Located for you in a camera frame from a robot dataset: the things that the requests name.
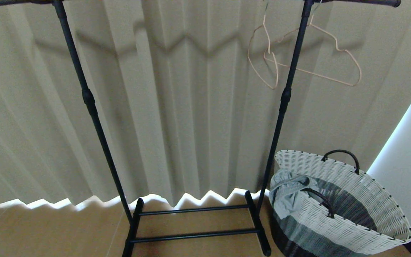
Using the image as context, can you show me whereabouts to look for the pink clothes hanger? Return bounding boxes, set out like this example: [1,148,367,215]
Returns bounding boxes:
[263,2,362,87]
[247,4,279,90]

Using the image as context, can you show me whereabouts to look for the black clothes rack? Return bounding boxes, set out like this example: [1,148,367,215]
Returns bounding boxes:
[0,0,401,257]

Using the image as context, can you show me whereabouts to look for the white laundry basket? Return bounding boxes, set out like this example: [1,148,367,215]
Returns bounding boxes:
[269,149,411,257]

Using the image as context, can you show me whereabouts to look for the beige curtain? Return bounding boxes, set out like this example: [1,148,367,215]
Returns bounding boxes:
[0,0,411,211]

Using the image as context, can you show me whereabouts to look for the pale grey garment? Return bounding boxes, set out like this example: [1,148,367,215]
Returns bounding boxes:
[270,170,320,220]

